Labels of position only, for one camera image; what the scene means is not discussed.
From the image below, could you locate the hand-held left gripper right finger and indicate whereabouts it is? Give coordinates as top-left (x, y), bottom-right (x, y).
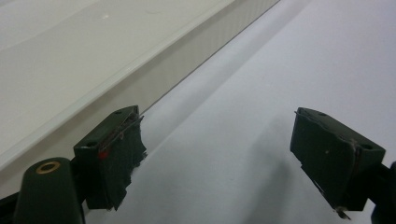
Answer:
top-left (290, 106), bottom-right (387, 221)

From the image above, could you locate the white tray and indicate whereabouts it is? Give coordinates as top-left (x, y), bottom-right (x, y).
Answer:
top-left (0, 0), bottom-right (281, 200)

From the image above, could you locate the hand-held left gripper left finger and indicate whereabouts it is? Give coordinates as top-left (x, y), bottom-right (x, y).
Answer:
top-left (73, 105), bottom-right (148, 212)

